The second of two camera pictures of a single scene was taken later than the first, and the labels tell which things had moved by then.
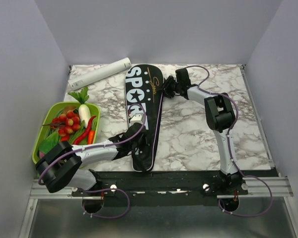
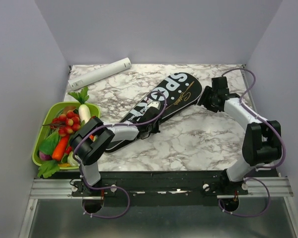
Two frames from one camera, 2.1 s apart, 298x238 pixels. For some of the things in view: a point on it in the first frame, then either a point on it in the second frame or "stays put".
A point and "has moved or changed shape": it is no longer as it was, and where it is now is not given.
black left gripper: [145, 141] → [156, 130]
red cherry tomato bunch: [66, 124] stays put
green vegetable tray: [52, 109] stays put
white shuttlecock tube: [88, 76] stays put
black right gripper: [166, 85] → [207, 92]
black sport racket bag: [144, 89] has moved or changed shape
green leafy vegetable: [45, 145] stays put
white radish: [84, 113] stays put
